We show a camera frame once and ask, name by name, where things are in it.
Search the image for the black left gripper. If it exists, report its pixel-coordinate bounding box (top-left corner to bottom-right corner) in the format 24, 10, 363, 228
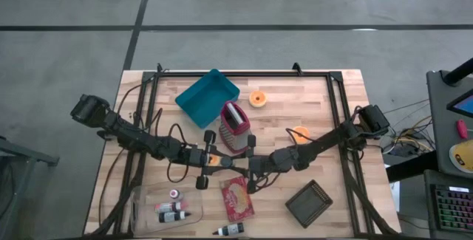
183, 129, 218, 191

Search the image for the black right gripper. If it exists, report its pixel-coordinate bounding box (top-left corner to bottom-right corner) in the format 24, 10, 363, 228
245, 134, 282, 195

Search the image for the steel box grater red handle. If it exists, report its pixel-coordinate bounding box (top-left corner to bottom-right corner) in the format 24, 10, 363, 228
217, 100, 256, 156

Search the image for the red popcorn packet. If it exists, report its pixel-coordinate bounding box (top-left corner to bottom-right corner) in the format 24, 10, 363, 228
218, 175, 256, 223

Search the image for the red food colouring bottle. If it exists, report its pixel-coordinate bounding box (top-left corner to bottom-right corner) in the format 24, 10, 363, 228
154, 201, 189, 214

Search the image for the orange toy donut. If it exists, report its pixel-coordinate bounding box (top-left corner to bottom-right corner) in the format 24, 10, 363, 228
291, 125, 311, 145
248, 90, 268, 109

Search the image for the black food colouring bottle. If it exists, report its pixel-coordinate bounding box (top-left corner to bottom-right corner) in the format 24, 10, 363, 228
157, 210, 192, 224
212, 222, 245, 237

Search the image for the clear plastic container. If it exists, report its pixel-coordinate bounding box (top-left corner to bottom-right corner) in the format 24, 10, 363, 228
129, 175, 205, 236

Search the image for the teal plastic bin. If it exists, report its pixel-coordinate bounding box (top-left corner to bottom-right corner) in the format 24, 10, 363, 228
174, 68, 241, 129

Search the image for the black mesh basket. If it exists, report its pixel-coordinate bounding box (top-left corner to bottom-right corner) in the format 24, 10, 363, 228
284, 179, 334, 230

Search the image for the black floor beam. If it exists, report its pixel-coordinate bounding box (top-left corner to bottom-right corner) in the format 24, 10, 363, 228
386, 150, 440, 184

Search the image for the grey metal stand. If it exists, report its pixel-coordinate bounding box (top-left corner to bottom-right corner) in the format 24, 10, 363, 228
0, 135, 61, 240

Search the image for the grey side desk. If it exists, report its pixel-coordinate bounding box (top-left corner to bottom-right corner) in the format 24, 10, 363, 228
426, 69, 473, 177

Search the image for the backlit keyboard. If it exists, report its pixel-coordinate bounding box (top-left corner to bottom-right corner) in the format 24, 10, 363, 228
434, 184, 473, 233

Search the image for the yellow round object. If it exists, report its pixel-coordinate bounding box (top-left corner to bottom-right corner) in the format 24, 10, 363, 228
448, 139, 473, 175

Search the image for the small red object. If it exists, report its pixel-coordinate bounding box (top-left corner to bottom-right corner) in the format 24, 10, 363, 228
455, 119, 469, 140

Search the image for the tablet screen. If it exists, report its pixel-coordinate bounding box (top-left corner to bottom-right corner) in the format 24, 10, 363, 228
446, 88, 473, 119

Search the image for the black pole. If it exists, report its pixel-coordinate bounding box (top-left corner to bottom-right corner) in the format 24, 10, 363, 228
441, 57, 473, 86

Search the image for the floor cable bundle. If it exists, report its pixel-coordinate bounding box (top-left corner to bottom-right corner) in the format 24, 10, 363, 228
378, 97, 443, 160

